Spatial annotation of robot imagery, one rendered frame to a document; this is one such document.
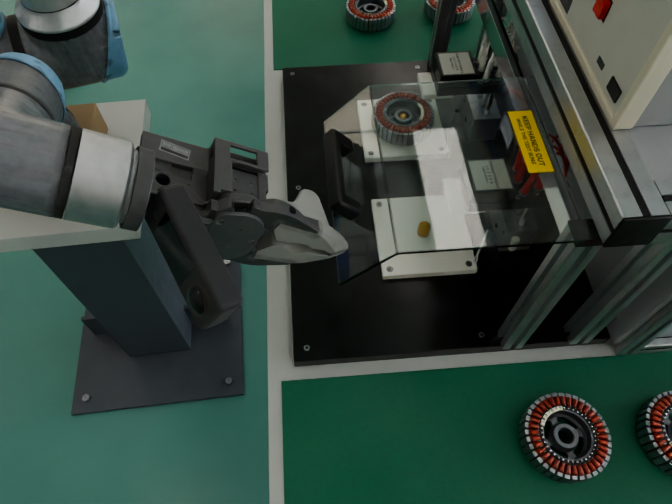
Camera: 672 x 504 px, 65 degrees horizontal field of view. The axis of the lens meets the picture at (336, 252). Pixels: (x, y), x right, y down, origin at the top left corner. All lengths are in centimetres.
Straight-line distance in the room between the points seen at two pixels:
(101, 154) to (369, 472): 53
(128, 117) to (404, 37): 62
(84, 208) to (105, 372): 128
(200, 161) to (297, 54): 76
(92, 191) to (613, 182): 46
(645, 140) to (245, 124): 173
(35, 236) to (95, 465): 79
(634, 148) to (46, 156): 52
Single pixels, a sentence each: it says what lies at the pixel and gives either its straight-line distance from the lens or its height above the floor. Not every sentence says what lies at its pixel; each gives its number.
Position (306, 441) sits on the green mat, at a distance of 77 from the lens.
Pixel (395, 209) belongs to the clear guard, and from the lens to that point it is 55.
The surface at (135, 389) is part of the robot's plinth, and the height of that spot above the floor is 2.
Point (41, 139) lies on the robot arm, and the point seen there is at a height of 122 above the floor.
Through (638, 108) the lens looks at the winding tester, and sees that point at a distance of 60.
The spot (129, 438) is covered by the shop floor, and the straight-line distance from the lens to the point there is 164.
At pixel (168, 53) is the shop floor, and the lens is 257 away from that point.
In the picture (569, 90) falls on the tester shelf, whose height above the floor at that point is 111.
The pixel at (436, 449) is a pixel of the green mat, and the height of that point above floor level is 75.
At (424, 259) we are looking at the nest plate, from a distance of 86.
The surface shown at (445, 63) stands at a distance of 95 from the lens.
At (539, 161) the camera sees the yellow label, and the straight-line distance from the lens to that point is 63.
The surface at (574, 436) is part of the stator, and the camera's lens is 81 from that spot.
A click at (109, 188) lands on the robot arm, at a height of 119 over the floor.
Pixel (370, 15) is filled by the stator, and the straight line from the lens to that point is 128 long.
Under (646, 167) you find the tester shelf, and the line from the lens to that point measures 60.
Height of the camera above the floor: 151
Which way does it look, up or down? 58 degrees down
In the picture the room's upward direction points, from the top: straight up
